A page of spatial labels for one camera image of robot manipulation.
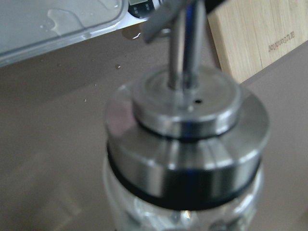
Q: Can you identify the glass sauce bottle steel spout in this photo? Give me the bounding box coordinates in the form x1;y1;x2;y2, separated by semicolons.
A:
103;0;270;231

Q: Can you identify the grey digital kitchen scale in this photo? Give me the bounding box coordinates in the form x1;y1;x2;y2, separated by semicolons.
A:
0;0;163;67

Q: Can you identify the wooden cutting board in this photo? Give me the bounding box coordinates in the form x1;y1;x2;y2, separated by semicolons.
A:
207;0;308;83

